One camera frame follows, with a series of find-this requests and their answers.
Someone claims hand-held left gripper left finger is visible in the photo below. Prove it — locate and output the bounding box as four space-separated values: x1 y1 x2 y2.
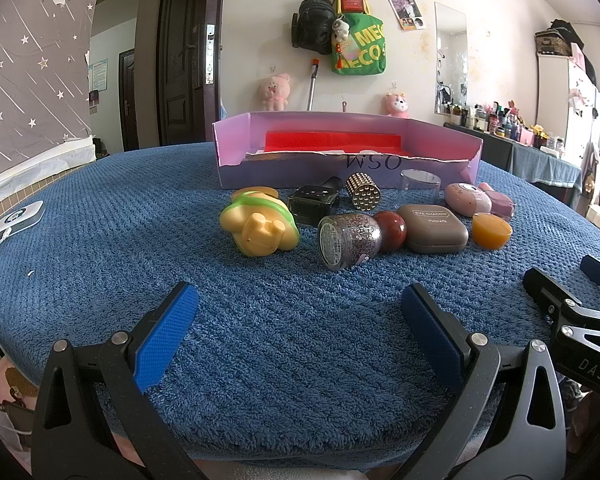
30 281 206 480

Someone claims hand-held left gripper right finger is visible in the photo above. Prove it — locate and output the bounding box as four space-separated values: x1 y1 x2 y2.
400 282 568 480

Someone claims orange half sphere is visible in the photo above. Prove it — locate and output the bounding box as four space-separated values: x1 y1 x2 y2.
471 212 513 250

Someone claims pink nail polish bottle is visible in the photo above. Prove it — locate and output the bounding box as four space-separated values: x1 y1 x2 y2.
480 182 516 221

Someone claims taupe eye shadow case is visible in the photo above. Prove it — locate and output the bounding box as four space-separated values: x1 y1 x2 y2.
396 203 470 254

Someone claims dark red ball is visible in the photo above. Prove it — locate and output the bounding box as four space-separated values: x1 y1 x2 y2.
373 211 408 253

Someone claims glitter nail polish bottle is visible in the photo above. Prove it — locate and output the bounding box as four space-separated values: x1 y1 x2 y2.
316 214 383 272

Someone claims pink round compact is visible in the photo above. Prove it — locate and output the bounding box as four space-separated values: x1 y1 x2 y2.
444 182 493 218

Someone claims yellow green plastic toy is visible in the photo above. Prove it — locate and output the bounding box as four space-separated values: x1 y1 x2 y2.
219 186 301 259

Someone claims clear plastic cup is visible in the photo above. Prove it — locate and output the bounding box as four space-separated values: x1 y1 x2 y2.
399 169 442 206

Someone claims gold studded cylinder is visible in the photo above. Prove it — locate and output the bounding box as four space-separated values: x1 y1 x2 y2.
346 172 382 211

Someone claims black nail polish bottle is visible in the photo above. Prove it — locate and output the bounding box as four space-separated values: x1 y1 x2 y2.
286 176 343 227

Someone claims purple cardboard box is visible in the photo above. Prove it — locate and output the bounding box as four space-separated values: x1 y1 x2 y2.
211 110 482 191

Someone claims cloth covered dressing table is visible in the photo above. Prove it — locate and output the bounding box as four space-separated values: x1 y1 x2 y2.
442 121 583 201

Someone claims pink printed cushion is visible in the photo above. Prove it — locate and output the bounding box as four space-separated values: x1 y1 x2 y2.
0 355 41 413

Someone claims white wardrobe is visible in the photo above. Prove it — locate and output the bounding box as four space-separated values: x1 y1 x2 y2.
534 52 600 171

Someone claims row of cosmetic bottles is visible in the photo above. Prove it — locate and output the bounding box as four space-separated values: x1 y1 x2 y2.
442 100 566 153

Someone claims white charger device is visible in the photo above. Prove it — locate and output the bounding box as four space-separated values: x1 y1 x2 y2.
0 200 46 243

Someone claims red printed paper liner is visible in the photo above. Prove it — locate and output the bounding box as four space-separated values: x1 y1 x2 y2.
262 130 411 156

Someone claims bright pink plush toy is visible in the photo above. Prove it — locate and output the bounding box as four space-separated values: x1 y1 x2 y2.
384 92 413 118

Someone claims brown hallway door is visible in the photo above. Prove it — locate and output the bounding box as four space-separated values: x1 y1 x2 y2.
118 49 137 153

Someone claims dark bag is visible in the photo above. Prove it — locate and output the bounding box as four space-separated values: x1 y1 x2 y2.
535 19 586 58

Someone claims pale pink plush toy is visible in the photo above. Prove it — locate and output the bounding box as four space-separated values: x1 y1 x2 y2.
259 73 292 112

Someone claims dark wooden door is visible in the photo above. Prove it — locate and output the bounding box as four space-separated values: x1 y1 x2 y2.
157 0 226 147

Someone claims red tassel charm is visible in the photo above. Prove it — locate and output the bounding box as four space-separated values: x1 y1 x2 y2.
332 42 361 71

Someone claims green tote bag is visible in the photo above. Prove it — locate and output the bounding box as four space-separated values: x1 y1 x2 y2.
330 12 387 76

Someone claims white plush dog charm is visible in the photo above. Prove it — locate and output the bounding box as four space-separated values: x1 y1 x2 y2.
331 15 352 43

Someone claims black backpack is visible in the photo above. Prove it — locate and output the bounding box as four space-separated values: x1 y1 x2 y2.
291 0 338 56

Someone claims wall mirror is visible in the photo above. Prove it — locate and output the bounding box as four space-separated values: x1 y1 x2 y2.
434 2 468 116

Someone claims wall notice sheet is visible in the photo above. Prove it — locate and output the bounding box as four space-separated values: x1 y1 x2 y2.
92 58 109 92

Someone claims silver mop handle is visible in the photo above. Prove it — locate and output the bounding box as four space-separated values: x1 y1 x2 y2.
306 58 322 112

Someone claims photo wall poster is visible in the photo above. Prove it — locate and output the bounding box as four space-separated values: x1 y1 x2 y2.
387 0 422 32

